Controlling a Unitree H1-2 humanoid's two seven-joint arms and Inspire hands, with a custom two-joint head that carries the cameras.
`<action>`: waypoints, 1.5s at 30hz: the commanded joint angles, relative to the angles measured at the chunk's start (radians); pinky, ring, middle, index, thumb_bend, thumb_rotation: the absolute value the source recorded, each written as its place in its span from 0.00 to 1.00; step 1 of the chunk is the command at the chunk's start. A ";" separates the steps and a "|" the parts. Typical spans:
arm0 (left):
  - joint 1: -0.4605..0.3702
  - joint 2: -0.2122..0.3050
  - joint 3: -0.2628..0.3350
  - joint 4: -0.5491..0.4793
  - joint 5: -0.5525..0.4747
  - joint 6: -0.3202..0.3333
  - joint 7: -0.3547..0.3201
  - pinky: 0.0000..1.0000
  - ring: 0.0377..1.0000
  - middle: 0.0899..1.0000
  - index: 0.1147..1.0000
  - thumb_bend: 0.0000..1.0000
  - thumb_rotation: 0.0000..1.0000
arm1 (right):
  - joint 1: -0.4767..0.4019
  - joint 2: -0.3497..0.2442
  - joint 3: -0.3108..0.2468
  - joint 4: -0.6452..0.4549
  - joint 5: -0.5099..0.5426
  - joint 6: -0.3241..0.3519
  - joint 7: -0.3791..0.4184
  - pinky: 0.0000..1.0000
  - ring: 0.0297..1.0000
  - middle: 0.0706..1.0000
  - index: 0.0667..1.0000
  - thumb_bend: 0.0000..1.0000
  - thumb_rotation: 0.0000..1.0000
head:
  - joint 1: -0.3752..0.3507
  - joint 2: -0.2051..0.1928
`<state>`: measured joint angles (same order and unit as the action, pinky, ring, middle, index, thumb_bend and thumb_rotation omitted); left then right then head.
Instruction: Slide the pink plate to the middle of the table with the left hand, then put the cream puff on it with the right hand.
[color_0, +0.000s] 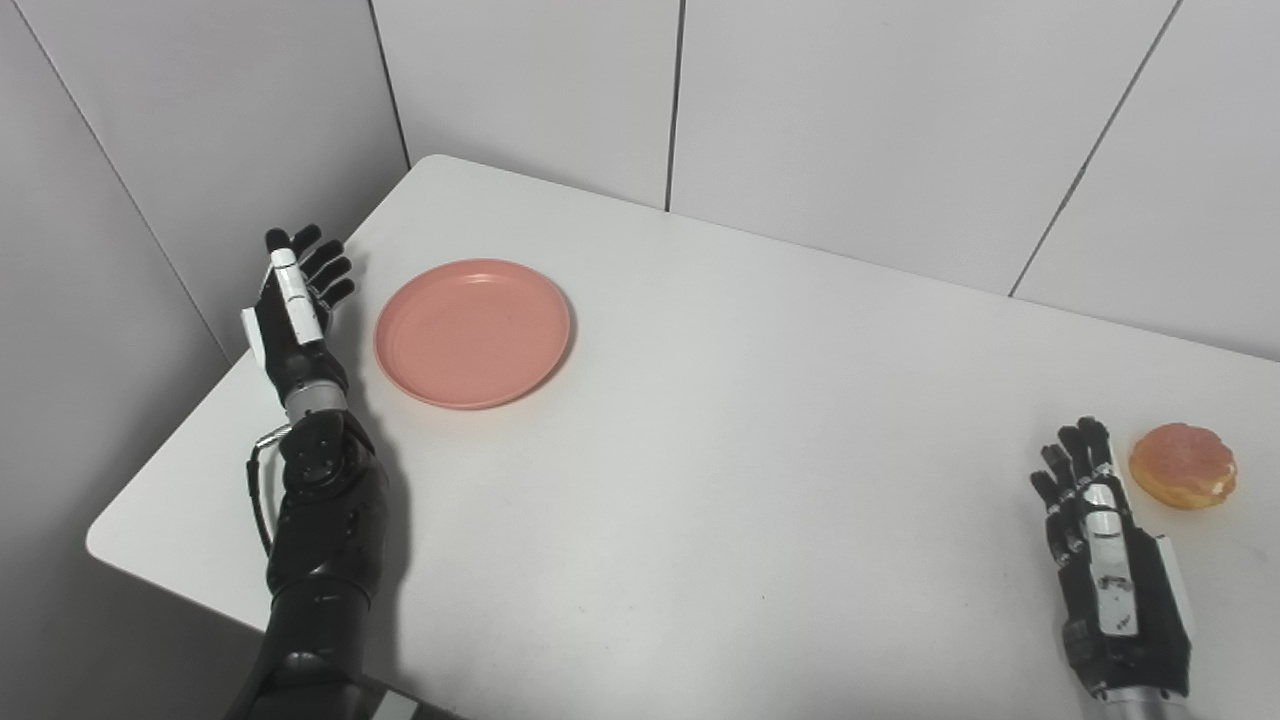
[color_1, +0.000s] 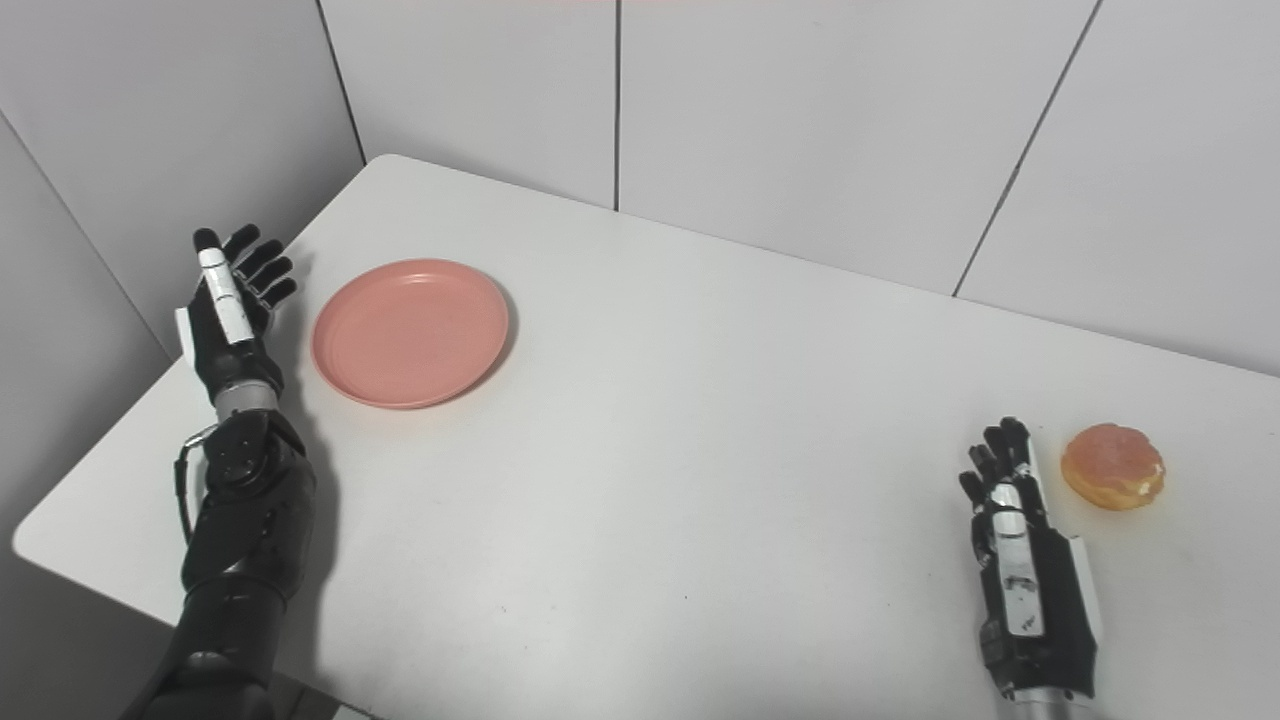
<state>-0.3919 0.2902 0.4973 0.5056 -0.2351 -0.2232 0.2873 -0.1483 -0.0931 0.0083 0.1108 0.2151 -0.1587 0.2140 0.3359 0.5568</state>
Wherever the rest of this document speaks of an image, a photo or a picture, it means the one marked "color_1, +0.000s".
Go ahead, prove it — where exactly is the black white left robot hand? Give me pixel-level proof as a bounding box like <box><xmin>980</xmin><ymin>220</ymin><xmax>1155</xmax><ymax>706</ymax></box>
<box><xmin>175</xmin><ymin>225</ymin><xmax>299</xmax><ymax>406</ymax></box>

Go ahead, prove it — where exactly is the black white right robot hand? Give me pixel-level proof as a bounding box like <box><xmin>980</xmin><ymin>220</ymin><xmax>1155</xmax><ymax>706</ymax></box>
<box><xmin>958</xmin><ymin>417</ymin><xmax>1104</xmax><ymax>701</ymax></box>

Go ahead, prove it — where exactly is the golden cream puff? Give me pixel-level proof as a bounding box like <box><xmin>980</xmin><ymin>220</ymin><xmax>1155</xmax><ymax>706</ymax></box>
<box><xmin>1060</xmin><ymin>423</ymin><xmax>1167</xmax><ymax>511</ymax></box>

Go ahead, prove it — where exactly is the pink round plate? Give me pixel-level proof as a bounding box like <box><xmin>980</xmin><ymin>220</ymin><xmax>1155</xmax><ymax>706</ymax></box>
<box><xmin>310</xmin><ymin>259</ymin><xmax>510</xmax><ymax>410</ymax></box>

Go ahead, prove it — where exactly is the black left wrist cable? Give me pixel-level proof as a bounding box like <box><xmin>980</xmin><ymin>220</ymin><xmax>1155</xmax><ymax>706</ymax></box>
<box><xmin>174</xmin><ymin>424</ymin><xmax>219</xmax><ymax>546</ymax></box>

